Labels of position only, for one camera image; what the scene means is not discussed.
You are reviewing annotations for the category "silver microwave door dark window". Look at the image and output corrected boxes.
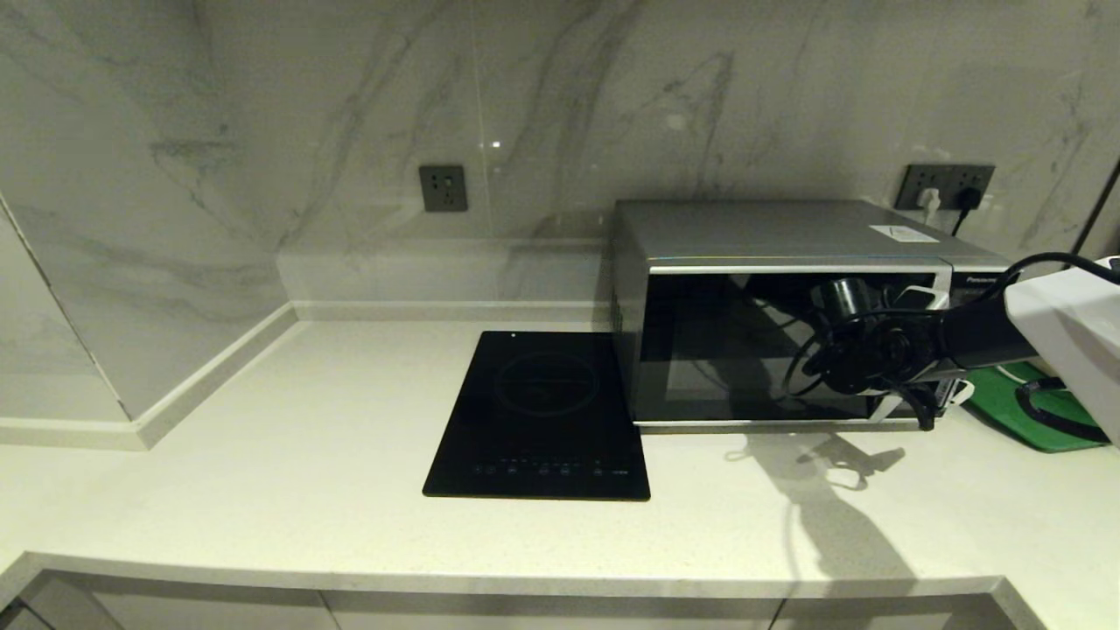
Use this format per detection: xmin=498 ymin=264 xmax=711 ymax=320
xmin=632 ymin=262 xmax=956 ymax=431

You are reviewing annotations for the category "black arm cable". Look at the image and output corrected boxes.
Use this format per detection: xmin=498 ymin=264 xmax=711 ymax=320
xmin=781 ymin=252 xmax=1120 ymax=444

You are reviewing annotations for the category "grey double wall socket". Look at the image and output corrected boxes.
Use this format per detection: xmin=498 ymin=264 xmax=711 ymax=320
xmin=895 ymin=164 xmax=997 ymax=212

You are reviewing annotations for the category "green plastic tray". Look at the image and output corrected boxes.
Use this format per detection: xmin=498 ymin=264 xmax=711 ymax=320
xmin=962 ymin=363 xmax=1109 ymax=454

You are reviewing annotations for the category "grey cabinet front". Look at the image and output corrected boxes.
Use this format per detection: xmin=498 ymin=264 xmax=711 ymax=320
xmin=318 ymin=592 xmax=784 ymax=630
xmin=16 ymin=574 xmax=338 ymax=630
xmin=770 ymin=595 xmax=1023 ymax=630

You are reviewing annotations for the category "silver Panasonic microwave oven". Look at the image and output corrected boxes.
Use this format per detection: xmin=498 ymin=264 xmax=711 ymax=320
xmin=612 ymin=199 xmax=1016 ymax=432

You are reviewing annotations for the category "grey single wall socket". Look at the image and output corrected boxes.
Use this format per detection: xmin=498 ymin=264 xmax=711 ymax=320
xmin=418 ymin=164 xmax=469 ymax=214

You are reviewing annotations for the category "black induction cooktop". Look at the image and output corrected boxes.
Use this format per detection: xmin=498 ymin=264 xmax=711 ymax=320
xmin=423 ymin=331 xmax=652 ymax=502

